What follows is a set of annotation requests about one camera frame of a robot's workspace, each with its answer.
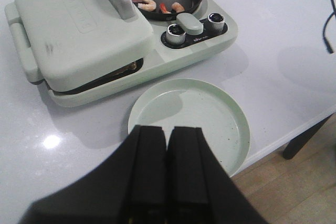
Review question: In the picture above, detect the black table leg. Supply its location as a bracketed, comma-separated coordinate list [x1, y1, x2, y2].
[282, 115, 332, 160]

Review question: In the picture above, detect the white bread slice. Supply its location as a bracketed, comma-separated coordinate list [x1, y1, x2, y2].
[99, 59, 143, 81]

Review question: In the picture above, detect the right silver knob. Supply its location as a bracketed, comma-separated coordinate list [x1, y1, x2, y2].
[207, 13, 225, 33]

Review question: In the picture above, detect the black cable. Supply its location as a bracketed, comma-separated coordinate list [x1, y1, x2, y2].
[322, 0, 336, 54]

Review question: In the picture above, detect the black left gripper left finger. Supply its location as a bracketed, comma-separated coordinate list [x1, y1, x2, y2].
[26, 125, 166, 223]

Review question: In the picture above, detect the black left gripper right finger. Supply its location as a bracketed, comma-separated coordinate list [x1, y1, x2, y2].
[167, 126, 266, 223]

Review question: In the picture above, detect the mint green round plate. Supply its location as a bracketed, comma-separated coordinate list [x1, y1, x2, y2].
[128, 78, 251, 176]

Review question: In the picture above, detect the orange shrimp piece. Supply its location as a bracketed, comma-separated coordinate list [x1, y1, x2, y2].
[132, 0, 157, 12]

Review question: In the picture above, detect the mint green pan handle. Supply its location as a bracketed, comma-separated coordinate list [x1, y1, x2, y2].
[176, 13, 204, 36]

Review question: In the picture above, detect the silver knob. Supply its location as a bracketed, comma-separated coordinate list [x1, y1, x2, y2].
[166, 24, 186, 45]
[207, 13, 225, 33]

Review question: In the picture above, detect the mint green sandwich maker lid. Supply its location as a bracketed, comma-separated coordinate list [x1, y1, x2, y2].
[11, 0, 155, 92]

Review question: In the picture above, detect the left silver knob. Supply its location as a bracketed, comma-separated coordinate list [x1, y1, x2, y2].
[166, 24, 186, 45]

